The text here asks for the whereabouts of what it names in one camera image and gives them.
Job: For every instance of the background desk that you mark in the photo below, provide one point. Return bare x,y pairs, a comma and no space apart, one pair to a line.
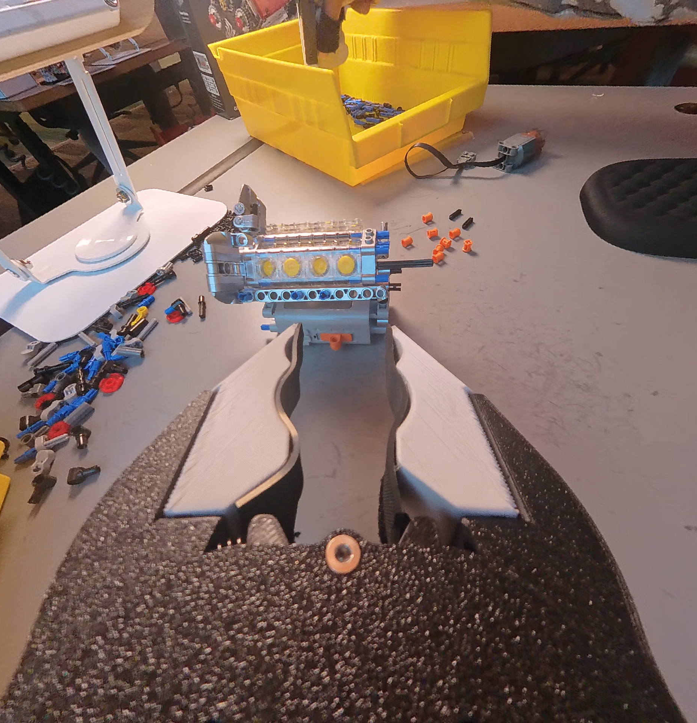
55,102

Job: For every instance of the grey desk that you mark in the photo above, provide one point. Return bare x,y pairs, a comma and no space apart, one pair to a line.
586,395

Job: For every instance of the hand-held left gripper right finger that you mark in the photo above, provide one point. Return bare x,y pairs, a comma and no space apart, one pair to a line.
450,452

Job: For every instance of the black toy set box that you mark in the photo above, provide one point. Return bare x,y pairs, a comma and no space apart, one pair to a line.
213,34

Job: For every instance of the black wrist pad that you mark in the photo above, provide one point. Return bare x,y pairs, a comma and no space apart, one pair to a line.
654,203

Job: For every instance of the grey toy motor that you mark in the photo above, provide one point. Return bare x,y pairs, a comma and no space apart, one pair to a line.
520,149

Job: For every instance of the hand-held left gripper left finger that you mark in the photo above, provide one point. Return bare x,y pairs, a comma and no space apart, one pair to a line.
230,452

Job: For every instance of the pile of coloured brick parts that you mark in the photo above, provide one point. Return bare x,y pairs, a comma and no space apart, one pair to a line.
77,384

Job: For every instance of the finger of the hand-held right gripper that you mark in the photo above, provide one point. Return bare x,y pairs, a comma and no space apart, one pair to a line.
320,34

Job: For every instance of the toy brick engine model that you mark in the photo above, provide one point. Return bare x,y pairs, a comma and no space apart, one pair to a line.
303,266

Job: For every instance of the scatter of blue black pins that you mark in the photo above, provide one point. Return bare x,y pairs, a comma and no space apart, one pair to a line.
371,110

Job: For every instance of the white book stand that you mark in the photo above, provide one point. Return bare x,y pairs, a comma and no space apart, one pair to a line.
168,220

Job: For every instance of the cluster of orange bushes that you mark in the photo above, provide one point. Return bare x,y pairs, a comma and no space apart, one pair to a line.
445,243

